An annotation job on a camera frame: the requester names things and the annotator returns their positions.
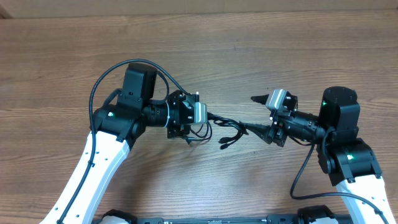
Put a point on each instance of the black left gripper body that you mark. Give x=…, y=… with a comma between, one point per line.
x=178, y=129

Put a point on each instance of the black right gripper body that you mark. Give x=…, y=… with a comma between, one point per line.
x=303, y=127

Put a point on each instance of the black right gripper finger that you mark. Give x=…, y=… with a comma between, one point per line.
x=261, y=99
x=260, y=130

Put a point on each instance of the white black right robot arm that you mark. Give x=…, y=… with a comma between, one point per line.
x=350, y=163

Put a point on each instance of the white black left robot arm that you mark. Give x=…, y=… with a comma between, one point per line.
x=115, y=127

